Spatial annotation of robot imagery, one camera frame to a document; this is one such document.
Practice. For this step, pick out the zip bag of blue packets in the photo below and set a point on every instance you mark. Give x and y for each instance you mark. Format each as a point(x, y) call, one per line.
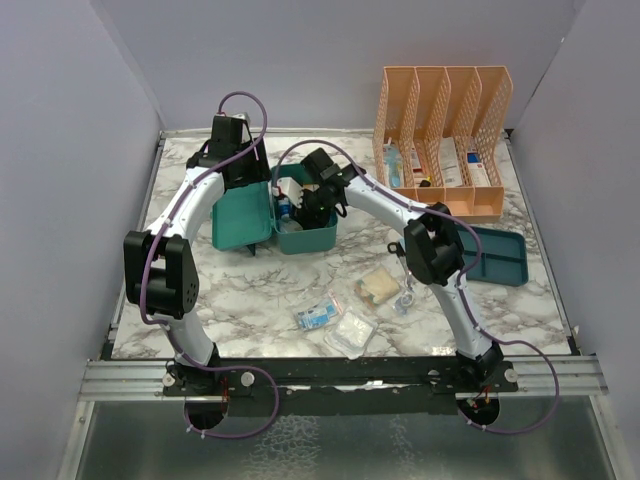
point(318, 312)

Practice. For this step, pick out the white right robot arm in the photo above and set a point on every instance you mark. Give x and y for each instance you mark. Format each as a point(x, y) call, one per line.
point(433, 250)

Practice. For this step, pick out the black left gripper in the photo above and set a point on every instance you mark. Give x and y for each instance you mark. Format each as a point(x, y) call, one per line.
point(259, 172)

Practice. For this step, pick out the tape roll in bag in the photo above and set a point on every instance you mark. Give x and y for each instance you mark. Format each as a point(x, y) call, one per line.
point(404, 302)

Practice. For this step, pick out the green plastic medicine box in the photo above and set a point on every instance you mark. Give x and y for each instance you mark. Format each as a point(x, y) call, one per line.
point(246, 216)

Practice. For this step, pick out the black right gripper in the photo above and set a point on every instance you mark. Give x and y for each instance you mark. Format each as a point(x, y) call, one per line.
point(308, 221)

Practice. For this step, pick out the black handled scissors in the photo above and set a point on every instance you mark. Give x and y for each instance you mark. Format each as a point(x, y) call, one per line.
point(397, 248)

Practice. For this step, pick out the zip bag of bandages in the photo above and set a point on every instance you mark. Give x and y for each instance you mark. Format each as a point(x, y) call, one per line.
point(376, 287)

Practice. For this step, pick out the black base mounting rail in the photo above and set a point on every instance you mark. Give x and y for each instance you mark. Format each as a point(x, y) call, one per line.
point(327, 386)

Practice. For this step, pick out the white bottle blue label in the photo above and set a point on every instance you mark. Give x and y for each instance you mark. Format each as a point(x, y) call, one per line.
point(284, 207)

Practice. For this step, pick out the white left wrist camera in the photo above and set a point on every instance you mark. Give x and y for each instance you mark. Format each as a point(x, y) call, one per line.
point(245, 121)

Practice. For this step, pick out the red white medicine box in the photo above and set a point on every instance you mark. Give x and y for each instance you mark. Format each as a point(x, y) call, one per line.
point(420, 168)

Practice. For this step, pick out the white gauze pad packet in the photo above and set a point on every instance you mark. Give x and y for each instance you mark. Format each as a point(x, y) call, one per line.
point(352, 333)

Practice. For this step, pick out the blue white medicine box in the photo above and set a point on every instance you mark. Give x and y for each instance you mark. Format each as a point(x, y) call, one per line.
point(478, 172)

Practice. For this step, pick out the blue toothbrush package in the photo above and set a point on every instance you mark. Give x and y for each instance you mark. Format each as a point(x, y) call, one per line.
point(394, 165)

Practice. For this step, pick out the blue cotton swab bag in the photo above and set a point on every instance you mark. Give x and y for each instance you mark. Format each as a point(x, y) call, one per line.
point(288, 225)

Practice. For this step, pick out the orange plastic file organizer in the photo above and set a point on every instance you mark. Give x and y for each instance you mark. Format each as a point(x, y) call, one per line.
point(436, 134)

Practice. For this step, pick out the dark teal divided tray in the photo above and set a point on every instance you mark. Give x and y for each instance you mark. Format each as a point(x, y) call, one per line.
point(503, 260)

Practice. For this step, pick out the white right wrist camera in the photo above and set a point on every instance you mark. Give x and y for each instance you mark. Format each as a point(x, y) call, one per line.
point(289, 188)

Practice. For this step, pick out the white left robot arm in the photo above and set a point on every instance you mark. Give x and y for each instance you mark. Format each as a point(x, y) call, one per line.
point(161, 277)

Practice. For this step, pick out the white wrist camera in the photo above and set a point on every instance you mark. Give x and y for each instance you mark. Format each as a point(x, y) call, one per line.
point(245, 121)
point(289, 188)

